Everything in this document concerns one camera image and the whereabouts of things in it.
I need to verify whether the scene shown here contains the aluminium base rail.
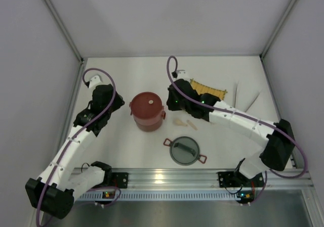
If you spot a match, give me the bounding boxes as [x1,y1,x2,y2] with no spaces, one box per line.
[78,169,313,203]

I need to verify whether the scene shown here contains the beige spoon head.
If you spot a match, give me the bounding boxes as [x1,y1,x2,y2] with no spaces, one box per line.
[173,118,187,127]

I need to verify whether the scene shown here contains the purple cable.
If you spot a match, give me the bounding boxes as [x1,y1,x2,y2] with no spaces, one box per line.
[35,67,122,226]
[166,56,309,207]

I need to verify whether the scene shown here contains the left camera mount white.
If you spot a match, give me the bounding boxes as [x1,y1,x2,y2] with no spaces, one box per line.
[87,74,102,88]

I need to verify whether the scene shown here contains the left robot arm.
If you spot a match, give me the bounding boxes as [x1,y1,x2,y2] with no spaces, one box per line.
[25,84,125,219]

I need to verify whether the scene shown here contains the grey lid with handle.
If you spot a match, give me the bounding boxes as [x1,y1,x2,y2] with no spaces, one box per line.
[163,136,207,166]

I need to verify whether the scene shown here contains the metal tongs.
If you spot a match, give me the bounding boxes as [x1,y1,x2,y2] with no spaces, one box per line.
[233,81,262,112]

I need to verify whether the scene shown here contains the right camera mount white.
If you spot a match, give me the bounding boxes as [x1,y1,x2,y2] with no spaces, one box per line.
[176,70,191,81]

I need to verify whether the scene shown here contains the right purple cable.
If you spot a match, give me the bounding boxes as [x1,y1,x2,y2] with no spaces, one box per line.
[166,56,309,207]

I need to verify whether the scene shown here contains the beige spoon handle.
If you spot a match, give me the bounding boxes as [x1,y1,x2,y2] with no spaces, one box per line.
[186,120,198,130]

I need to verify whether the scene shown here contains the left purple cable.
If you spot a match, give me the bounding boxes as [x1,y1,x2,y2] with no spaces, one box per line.
[35,67,122,226]

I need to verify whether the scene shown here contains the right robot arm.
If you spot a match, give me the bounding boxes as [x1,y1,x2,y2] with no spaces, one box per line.
[167,79,295,184]

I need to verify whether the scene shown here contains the camera mount white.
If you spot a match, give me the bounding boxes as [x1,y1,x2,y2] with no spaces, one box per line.
[87,74,102,88]
[176,70,191,81]

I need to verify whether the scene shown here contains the bamboo tray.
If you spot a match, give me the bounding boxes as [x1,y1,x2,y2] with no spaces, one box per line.
[190,79,227,100]

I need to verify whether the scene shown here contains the dark red lid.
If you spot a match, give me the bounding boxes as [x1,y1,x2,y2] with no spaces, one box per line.
[130,92,164,119]

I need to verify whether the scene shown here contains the pink steel pot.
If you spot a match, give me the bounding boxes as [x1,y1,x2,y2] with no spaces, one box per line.
[135,119,163,132]
[129,92,167,125]

